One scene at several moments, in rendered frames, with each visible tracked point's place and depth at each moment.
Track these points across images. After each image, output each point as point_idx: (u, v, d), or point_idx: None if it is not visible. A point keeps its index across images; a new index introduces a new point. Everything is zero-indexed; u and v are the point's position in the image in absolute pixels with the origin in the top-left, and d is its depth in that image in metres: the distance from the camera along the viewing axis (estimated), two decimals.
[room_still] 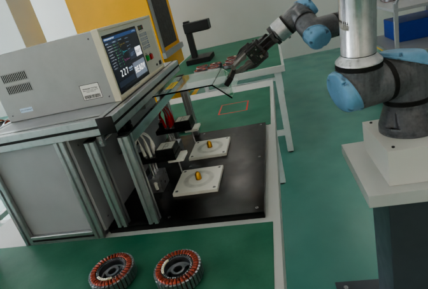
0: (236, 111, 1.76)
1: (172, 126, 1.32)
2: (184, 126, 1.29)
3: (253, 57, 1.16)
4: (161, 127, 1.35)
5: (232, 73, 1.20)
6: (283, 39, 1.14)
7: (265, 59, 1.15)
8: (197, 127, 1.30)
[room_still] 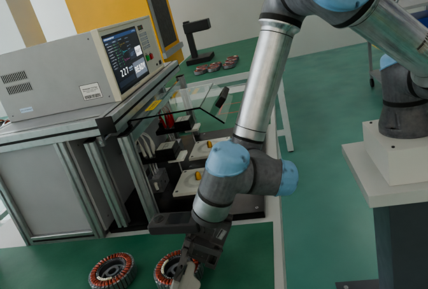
0: (236, 111, 1.76)
1: (172, 126, 1.32)
2: (184, 126, 1.29)
3: None
4: (161, 127, 1.35)
5: (225, 91, 1.00)
6: None
7: None
8: (197, 127, 1.30)
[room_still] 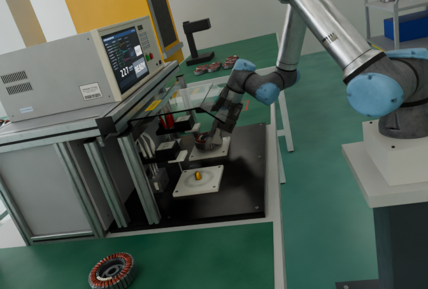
0: None
1: (172, 126, 1.32)
2: (184, 126, 1.29)
3: None
4: (161, 127, 1.35)
5: (225, 91, 1.00)
6: None
7: None
8: (197, 127, 1.30)
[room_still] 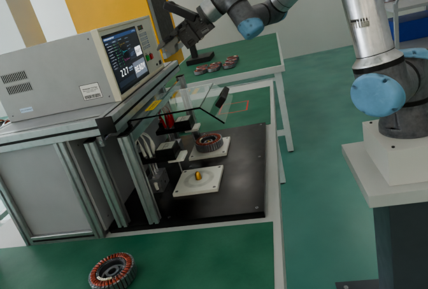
0: (236, 111, 1.76)
1: (172, 126, 1.32)
2: (184, 126, 1.29)
3: (193, 45, 1.16)
4: (161, 127, 1.35)
5: (225, 91, 1.00)
6: None
7: None
8: (197, 127, 1.30)
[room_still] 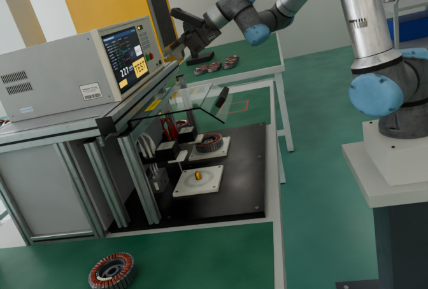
0: (236, 111, 1.76)
1: (175, 137, 1.34)
2: (187, 138, 1.31)
3: (199, 51, 1.17)
4: (165, 138, 1.36)
5: (225, 91, 1.00)
6: None
7: None
8: (200, 139, 1.31)
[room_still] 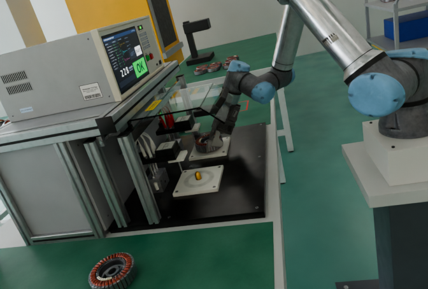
0: None
1: (172, 126, 1.32)
2: (184, 126, 1.29)
3: (233, 128, 1.30)
4: (161, 127, 1.35)
5: (225, 91, 1.00)
6: None
7: None
8: (197, 127, 1.30)
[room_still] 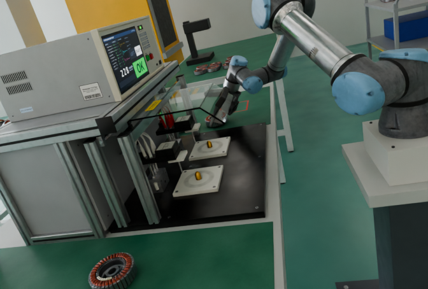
0: (236, 111, 1.76)
1: (172, 126, 1.32)
2: (184, 126, 1.29)
3: (234, 110, 1.60)
4: (161, 127, 1.35)
5: (225, 91, 1.00)
6: None
7: (238, 104, 1.61)
8: (197, 127, 1.30)
